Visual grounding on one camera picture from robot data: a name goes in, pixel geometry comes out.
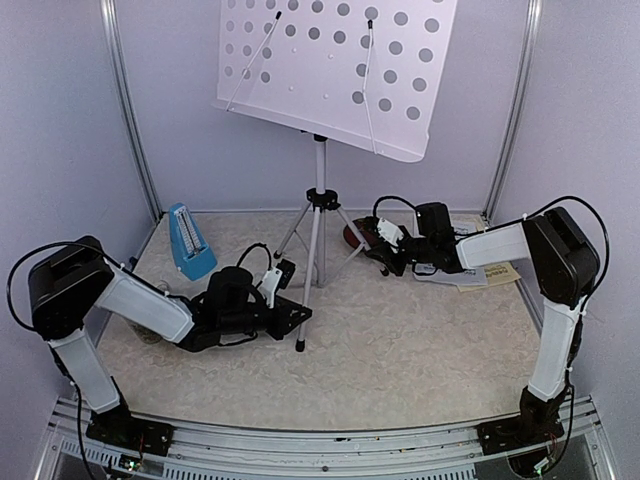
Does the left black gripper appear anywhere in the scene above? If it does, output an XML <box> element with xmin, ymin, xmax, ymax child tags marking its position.
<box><xmin>220</xmin><ymin>295</ymin><xmax>312</xmax><ymax>340</ymax></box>

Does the silver tripod stand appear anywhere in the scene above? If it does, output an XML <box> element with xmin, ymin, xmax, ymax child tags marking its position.
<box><xmin>272</xmin><ymin>130</ymin><xmax>371</xmax><ymax>353</ymax></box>

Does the white sheet music page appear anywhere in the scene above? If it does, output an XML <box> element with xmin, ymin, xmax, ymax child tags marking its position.
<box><xmin>411</xmin><ymin>220</ymin><xmax>489</xmax><ymax>292</ymax></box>

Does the white perforated music stand desk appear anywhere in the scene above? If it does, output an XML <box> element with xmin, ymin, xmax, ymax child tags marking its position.
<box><xmin>214</xmin><ymin>0</ymin><xmax>458</xmax><ymax>163</ymax></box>

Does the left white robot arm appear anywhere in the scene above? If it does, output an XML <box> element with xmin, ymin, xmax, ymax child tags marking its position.
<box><xmin>5</xmin><ymin>235</ymin><xmax>312</xmax><ymax>445</ymax></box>

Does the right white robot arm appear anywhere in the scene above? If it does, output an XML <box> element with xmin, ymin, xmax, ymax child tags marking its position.
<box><xmin>362</xmin><ymin>200</ymin><xmax>608</xmax><ymax>444</ymax></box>

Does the red floral plate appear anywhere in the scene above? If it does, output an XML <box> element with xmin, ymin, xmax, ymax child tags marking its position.
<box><xmin>341</xmin><ymin>216</ymin><xmax>386</xmax><ymax>251</ymax></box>

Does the blue metronome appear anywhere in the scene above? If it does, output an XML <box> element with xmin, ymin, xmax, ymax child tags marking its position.
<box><xmin>168</xmin><ymin>203</ymin><xmax>218</xmax><ymax>281</ymax></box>

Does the yellowed sheet music page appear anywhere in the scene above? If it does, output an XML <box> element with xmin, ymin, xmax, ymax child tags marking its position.
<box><xmin>457</xmin><ymin>215</ymin><xmax>524</xmax><ymax>294</ymax></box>

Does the cream dragon mug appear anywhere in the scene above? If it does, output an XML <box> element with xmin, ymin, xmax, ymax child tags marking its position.
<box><xmin>130</xmin><ymin>324</ymin><xmax>163</xmax><ymax>345</ymax></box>

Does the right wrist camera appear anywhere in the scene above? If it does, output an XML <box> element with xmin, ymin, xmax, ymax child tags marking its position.
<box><xmin>375</xmin><ymin>218</ymin><xmax>406</xmax><ymax>253</ymax></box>

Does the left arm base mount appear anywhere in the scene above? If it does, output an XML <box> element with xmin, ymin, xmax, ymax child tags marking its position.
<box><xmin>86</xmin><ymin>414</ymin><xmax>174</xmax><ymax>457</ymax></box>

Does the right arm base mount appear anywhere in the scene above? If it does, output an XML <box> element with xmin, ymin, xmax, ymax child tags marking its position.
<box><xmin>476</xmin><ymin>416</ymin><xmax>565</xmax><ymax>455</ymax></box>

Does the front aluminium rail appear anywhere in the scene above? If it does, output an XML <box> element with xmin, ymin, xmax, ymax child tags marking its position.
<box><xmin>28</xmin><ymin>397</ymin><xmax>622</xmax><ymax>479</ymax></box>

